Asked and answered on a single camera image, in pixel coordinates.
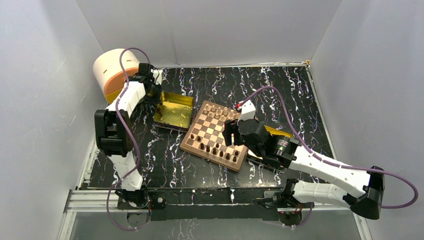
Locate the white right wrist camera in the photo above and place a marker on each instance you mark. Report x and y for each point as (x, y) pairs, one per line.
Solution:
(246, 110)

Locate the gold tin lid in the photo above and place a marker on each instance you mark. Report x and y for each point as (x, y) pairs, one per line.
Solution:
(278, 132)

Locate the round cream drawer cabinet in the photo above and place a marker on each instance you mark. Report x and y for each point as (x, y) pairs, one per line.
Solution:
(108, 71)

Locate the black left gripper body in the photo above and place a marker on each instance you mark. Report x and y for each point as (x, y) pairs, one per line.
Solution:
(156, 91)

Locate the gold tin box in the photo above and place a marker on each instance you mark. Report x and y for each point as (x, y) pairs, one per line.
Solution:
(174, 112)

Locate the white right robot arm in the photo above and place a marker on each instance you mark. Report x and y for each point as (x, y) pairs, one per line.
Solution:
(361, 191)

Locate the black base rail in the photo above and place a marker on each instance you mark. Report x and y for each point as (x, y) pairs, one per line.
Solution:
(213, 203)

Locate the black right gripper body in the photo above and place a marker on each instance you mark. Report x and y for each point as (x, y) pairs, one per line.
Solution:
(259, 150)

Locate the wooden chess board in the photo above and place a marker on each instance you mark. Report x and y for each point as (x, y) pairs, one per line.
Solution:
(209, 125)

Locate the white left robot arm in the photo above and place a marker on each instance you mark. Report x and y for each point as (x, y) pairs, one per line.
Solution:
(112, 124)

